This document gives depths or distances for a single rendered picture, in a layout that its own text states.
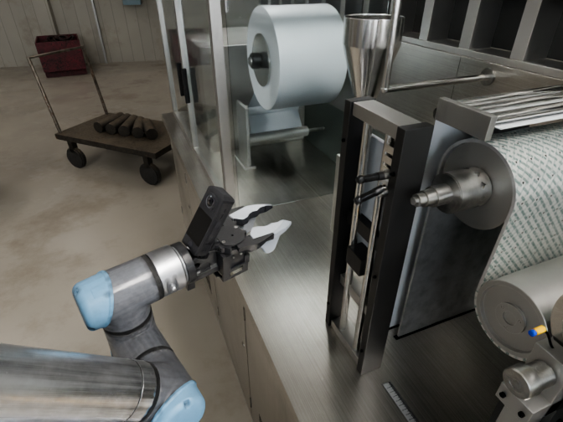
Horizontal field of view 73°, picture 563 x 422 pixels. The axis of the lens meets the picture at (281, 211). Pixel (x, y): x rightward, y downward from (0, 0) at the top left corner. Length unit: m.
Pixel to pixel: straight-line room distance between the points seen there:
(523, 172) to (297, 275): 0.65
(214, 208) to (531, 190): 0.46
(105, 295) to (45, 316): 1.96
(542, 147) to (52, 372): 0.69
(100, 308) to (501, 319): 0.60
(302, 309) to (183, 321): 1.31
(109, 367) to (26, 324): 2.05
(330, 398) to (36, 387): 0.55
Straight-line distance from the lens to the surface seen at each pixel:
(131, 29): 8.98
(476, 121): 0.61
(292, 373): 0.88
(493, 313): 0.72
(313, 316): 0.98
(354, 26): 0.97
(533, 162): 0.65
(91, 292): 0.59
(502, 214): 0.65
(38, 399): 0.47
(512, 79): 1.03
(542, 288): 0.67
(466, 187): 0.61
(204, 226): 0.61
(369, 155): 0.69
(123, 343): 0.65
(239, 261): 0.68
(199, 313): 2.25
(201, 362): 2.04
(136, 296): 0.60
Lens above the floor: 1.62
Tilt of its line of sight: 32 degrees down
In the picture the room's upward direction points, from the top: straight up
